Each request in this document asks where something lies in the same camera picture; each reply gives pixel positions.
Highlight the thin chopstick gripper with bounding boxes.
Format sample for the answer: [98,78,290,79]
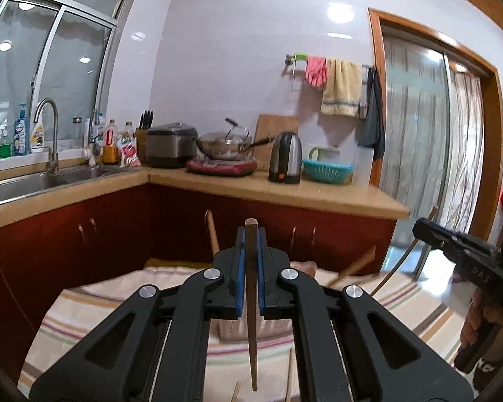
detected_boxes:
[370,206,438,297]

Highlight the dark chopstick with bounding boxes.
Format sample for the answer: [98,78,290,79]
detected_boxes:
[244,218,258,392]

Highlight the chrome kitchen faucet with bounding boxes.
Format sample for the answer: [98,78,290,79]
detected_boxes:
[33,96,61,175]

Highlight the person's right hand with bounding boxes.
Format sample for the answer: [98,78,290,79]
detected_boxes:
[459,287,503,365]

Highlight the chopstick leaning in holder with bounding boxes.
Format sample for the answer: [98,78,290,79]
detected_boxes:
[325,247,376,288]

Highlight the wooden chopstick pair right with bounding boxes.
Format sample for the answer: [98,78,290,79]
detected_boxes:
[284,347,294,402]

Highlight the wooden chopstick pair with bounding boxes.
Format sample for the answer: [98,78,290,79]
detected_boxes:
[284,347,294,402]
[231,381,241,402]

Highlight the striped tablecloth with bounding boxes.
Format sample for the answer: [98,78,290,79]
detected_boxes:
[17,267,464,401]

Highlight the wooden chopstick pair left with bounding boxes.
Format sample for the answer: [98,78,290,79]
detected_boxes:
[231,381,241,402]

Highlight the glass sliding door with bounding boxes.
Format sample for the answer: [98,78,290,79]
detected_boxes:
[369,8,503,279]

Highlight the dark grey hanging cloth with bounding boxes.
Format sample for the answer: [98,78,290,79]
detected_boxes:
[357,67,385,161]

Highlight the teal plastic colander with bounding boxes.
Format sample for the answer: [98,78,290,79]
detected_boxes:
[302,159,353,184]

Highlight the chopstick in holder left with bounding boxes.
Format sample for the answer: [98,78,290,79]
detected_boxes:
[204,210,220,255]

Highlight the red cabinet with countertop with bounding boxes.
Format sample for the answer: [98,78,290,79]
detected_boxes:
[0,168,410,379]

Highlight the steel electric kettle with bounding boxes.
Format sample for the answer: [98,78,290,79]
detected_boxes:
[268,132,302,184]

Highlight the yellow hanging towel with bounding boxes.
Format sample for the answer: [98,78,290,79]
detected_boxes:
[321,59,362,117]

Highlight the red white seasoning bag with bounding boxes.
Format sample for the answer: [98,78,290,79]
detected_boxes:
[117,122,142,168]

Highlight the red induction cooker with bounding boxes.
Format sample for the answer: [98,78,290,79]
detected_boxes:
[186,157,257,177]

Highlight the cooking oil bottle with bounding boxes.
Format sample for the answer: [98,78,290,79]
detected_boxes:
[102,119,120,164]

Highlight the wooden cutting board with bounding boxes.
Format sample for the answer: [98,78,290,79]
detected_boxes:
[253,114,300,172]

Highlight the black rice cooker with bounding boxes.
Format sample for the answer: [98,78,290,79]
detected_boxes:
[145,123,198,169]

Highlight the pink rubber gloves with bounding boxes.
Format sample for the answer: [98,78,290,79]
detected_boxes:
[305,56,327,89]

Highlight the steel wok with lid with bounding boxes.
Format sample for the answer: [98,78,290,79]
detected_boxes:
[195,117,276,161]

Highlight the steel sink basin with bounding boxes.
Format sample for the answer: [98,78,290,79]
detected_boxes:
[0,165,138,205]

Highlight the knife block with knives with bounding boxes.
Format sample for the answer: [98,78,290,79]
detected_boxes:
[135,110,153,163]

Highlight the white spray cleaner bottle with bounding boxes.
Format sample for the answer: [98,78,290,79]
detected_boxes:
[30,115,45,153]

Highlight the green soap bottle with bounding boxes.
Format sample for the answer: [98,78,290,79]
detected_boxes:
[0,127,11,159]

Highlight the blue detergent bottle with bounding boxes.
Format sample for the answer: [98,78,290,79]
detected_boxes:
[12,103,29,156]

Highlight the aluminium sliding window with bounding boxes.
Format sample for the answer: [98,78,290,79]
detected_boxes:
[0,0,127,154]

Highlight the wall towel rack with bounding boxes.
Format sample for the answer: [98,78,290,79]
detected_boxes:
[284,52,377,72]

